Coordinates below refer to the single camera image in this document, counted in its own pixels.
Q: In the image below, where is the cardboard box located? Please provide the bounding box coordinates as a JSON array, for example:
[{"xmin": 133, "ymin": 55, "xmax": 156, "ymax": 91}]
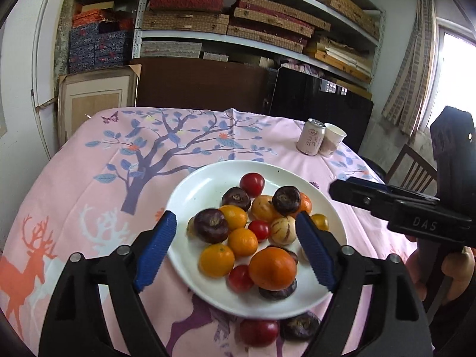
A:
[{"xmin": 228, "ymin": 54, "xmax": 278, "ymax": 69}]

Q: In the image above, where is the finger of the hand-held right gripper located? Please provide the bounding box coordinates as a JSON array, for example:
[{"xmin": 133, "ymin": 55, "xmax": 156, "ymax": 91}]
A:
[
  {"xmin": 329, "ymin": 179, "xmax": 439, "ymax": 221},
  {"xmin": 347, "ymin": 178, "xmax": 439, "ymax": 202}
]

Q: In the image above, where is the bright window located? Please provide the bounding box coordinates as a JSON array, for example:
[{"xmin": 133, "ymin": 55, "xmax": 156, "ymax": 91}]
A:
[{"xmin": 428, "ymin": 18, "xmax": 476, "ymax": 131}]

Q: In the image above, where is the stack of blue floral boxes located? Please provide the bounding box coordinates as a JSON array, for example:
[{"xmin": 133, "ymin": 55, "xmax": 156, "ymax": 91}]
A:
[{"xmin": 68, "ymin": 24, "xmax": 133, "ymax": 75}]

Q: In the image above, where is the dark brown wooden panel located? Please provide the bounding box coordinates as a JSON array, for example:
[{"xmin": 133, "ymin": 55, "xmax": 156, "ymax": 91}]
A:
[{"xmin": 129, "ymin": 58, "xmax": 279, "ymax": 117}]

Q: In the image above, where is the person's right hand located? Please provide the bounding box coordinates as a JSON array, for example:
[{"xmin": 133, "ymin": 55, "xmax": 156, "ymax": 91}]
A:
[{"xmin": 405, "ymin": 247, "xmax": 476, "ymax": 302}]

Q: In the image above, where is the cream flat box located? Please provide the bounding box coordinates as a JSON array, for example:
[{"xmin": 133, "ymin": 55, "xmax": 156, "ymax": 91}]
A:
[{"xmin": 81, "ymin": 2, "xmax": 117, "ymax": 12}]

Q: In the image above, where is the orange patterned box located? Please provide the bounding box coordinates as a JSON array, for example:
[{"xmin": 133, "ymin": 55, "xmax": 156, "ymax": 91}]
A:
[{"xmin": 72, "ymin": 10, "xmax": 112, "ymax": 27}]

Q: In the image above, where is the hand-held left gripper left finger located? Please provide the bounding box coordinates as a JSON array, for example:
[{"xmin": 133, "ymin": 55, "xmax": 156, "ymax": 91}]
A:
[{"xmin": 37, "ymin": 210, "xmax": 178, "ymax": 357}]

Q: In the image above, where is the pink cloth bundle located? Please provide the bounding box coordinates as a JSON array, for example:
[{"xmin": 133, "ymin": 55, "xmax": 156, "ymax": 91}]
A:
[{"xmin": 279, "ymin": 59, "xmax": 321, "ymax": 78}]

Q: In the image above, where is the stack of woven flat boxes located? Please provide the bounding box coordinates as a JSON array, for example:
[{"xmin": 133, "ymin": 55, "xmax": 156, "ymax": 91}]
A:
[{"xmin": 227, "ymin": 0, "xmax": 331, "ymax": 54}]

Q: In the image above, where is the stack of yellow flat boxes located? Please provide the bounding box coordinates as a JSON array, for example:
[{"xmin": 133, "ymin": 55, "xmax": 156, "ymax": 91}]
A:
[{"xmin": 304, "ymin": 35, "xmax": 373, "ymax": 84}]

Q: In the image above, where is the red tomato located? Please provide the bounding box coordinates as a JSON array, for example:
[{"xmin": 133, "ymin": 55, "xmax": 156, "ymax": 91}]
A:
[
  {"xmin": 227, "ymin": 265, "xmax": 255, "ymax": 294},
  {"xmin": 248, "ymin": 220, "xmax": 271, "ymax": 242},
  {"xmin": 239, "ymin": 172, "xmax": 266, "ymax": 198}
]

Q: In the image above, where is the black glossy panel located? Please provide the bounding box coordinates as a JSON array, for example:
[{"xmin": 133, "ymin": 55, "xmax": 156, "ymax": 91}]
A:
[{"xmin": 269, "ymin": 67, "xmax": 374, "ymax": 154}]

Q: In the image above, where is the white drink can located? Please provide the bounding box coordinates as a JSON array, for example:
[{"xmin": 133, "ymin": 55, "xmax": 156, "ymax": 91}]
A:
[{"xmin": 296, "ymin": 119, "xmax": 327, "ymax": 156}]

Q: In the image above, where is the white paper cup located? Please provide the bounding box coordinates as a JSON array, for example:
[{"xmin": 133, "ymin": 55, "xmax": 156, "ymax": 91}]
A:
[{"xmin": 319, "ymin": 123, "xmax": 347, "ymax": 158}]

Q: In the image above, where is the cardboard boxed wooden frame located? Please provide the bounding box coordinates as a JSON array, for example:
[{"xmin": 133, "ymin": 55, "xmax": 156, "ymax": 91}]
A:
[{"xmin": 57, "ymin": 64, "xmax": 143, "ymax": 150}]

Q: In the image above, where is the white leaning board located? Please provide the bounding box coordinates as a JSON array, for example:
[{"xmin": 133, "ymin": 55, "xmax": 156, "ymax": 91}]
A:
[{"xmin": 31, "ymin": 0, "xmax": 62, "ymax": 161}]

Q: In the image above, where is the yellow flat box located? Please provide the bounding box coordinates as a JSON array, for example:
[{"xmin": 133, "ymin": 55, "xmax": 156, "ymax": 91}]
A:
[{"xmin": 336, "ymin": 78, "xmax": 373, "ymax": 101}]

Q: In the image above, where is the green mottled panel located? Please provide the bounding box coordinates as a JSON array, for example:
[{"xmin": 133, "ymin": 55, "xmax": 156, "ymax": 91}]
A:
[{"xmin": 53, "ymin": 0, "xmax": 79, "ymax": 79}]

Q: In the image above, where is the checkered curtain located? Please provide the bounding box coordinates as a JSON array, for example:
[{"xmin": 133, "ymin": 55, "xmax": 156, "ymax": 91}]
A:
[{"xmin": 382, "ymin": 0, "xmax": 442, "ymax": 137}]

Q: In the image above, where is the large orange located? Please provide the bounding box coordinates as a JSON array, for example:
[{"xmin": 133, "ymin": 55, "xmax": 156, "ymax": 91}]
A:
[{"xmin": 248, "ymin": 247, "xmax": 297, "ymax": 291}]

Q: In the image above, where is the stack of tan woven boxes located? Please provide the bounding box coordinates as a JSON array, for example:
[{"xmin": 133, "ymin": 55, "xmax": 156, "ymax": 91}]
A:
[
  {"xmin": 140, "ymin": 10, "xmax": 230, "ymax": 36},
  {"xmin": 309, "ymin": 0, "xmax": 381, "ymax": 41}
]

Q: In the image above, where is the pink deer print tablecloth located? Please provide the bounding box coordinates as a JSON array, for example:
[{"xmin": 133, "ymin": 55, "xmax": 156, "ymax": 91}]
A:
[{"xmin": 0, "ymin": 107, "xmax": 417, "ymax": 357}]

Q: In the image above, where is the large dark red plum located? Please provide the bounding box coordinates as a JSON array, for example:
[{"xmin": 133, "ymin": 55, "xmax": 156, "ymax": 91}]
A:
[{"xmin": 240, "ymin": 319, "xmax": 280, "ymax": 347}]

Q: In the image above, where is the grey patterned box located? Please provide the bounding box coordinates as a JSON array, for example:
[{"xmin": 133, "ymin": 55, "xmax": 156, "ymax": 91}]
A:
[{"xmin": 140, "ymin": 40, "xmax": 204, "ymax": 59}]

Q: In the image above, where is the white metal shelf rack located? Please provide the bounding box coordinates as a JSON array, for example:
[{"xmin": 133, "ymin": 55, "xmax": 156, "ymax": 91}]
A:
[{"xmin": 132, "ymin": 0, "xmax": 385, "ymax": 90}]

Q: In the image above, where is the white round plate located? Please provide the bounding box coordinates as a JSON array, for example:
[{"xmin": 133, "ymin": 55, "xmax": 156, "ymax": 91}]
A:
[{"xmin": 165, "ymin": 161, "xmax": 348, "ymax": 320}]

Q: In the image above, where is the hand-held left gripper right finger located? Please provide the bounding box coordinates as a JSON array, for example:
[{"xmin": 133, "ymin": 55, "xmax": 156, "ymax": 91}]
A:
[{"xmin": 295, "ymin": 211, "xmax": 434, "ymax": 357}]

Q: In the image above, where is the dark wooden chair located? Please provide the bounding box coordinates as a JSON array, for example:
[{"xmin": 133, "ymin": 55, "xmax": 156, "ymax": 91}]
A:
[{"xmin": 385, "ymin": 143, "xmax": 438, "ymax": 194}]

